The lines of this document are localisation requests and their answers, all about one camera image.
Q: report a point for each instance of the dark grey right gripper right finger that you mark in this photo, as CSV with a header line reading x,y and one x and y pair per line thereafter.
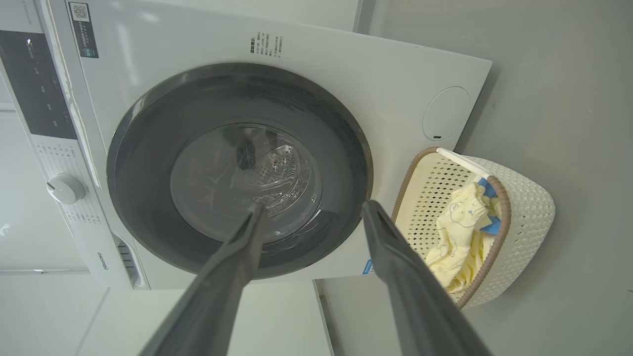
x,y
420,306

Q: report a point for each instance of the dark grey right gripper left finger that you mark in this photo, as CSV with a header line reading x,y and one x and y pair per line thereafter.
x,y
217,296

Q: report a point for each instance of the pale yellow garment blue trim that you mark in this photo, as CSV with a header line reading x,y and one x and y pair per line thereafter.
x,y
490,225
460,237

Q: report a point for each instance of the black washing machine door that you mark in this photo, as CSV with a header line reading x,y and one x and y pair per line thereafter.
x,y
148,173

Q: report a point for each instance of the white washing machine dial knob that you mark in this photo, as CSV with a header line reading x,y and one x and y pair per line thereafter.
x,y
66,189

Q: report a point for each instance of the white front-load washing machine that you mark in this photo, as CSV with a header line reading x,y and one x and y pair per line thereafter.
x,y
395,74

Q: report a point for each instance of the black touch control panel display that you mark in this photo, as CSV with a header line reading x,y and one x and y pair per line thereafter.
x,y
34,89

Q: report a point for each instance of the blue energy label sticker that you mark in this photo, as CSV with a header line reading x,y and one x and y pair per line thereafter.
x,y
368,267

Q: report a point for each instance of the cream laundry basket brown rim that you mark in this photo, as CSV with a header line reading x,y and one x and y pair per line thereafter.
x,y
524,222

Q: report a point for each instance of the black QR label sticker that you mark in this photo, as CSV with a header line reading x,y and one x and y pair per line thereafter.
x,y
83,29

